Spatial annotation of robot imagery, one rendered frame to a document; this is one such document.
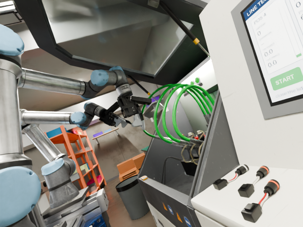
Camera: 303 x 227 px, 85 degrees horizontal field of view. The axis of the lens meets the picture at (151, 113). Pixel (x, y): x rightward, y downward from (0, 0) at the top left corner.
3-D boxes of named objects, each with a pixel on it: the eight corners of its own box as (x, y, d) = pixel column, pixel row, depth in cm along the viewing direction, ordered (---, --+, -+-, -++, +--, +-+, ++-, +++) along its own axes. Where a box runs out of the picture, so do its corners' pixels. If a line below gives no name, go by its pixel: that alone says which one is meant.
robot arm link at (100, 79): (89, 92, 80) (107, 91, 89) (103, 81, 74) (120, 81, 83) (83, 78, 81) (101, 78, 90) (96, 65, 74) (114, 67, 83)
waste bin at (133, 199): (151, 201, 305) (139, 172, 310) (154, 211, 261) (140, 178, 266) (128, 213, 297) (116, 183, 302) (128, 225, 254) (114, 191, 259)
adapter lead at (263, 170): (249, 198, 37) (245, 189, 37) (240, 197, 39) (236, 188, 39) (271, 172, 44) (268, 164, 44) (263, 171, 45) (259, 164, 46)
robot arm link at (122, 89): (127, 88, 93) (130, 82, 86) (130, 95, 93) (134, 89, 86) (115, 91, 91) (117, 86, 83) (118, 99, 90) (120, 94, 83)
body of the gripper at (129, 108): (124, 120, 89) (116, 99, 90) (139, 114, 92) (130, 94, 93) (127, 116, 82) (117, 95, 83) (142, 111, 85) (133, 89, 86)
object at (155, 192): (147, 202, 107) (138, 178, 109) (153, 198, 109) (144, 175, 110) (208, 256, 50) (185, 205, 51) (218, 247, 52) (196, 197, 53)
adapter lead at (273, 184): (255, 224, 30) (250, 212, 30) (244, 220, 32) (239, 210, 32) (282, 187, 36) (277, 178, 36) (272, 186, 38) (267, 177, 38)
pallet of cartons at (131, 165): (150, 161, 675) (146, 151, 679) (156, 164, 585) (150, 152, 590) (120, 177, 641) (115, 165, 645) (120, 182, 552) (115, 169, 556)
